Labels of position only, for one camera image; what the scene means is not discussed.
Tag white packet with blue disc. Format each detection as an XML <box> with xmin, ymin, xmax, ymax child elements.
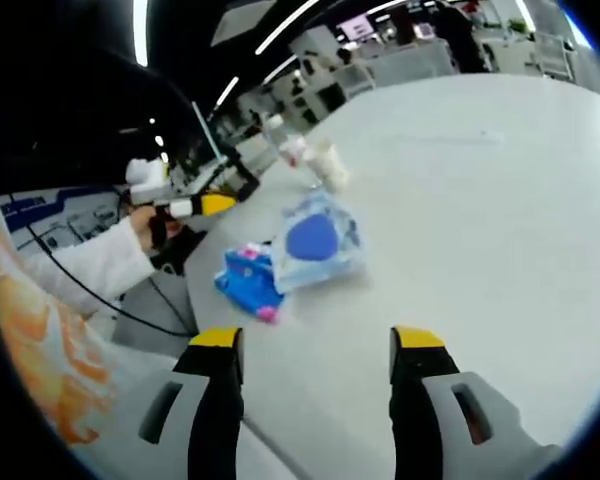
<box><xmin>271</xmin><ymin>191</ymin><xmax>367</xmax><ymax>295</ymax></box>

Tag person's white orange-print shirt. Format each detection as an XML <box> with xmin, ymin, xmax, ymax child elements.
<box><xmin>0</xmin><ymin>197</ymin><xmax>119</xmax><ymax>447</ymax></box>

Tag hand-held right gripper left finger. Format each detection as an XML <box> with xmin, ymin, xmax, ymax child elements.
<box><xmin>137</xmin><ymin>325</ymin><xmax>246</xmax><ymax>480</ymax></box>

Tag white round table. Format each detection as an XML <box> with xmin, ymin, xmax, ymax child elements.
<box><xmin>183</xmin><ymin>73</ymin><xmax>600</xmax><ymax>480</ymax></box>

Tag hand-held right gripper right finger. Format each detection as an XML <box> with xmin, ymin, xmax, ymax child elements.
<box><xmin>387</xmin><ymin>325</ymin><xmax>567</xmax><ymax>480</ymax></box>

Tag person's left hand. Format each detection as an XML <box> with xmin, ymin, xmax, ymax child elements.
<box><xmin>128</xmin><ymin>203</ymin><xmax>157</xmax><ymax>250</ymax></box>

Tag blue plastic packet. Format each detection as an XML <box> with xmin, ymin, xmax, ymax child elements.
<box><xmin>212</xmin><ymin>242</ymin><xmax>287</xmax><ymax>327</ymax></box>

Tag clear plastic water bottle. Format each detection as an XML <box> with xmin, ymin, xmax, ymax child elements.
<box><xmin>265</xmin><ymin>115</ymin><xmax>309</xmax><ymax>169</ymax></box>

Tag white paper cup green print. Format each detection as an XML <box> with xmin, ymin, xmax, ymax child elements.
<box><xmin>303</xmin><ymin>138</ymin><xmax>352</xmax><ymax>195</ymax></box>

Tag thin black cable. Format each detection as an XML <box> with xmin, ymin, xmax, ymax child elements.
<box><xmin>25</xmin><ymin>222</ymin><xmax>197</xmax><ymax>337</ymax></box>

